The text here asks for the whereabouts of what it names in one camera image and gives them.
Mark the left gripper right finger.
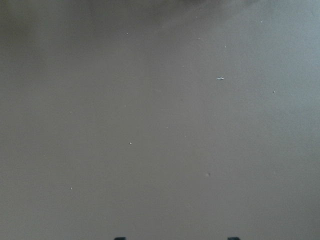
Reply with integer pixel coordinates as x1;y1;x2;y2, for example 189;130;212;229
227;236;240;240

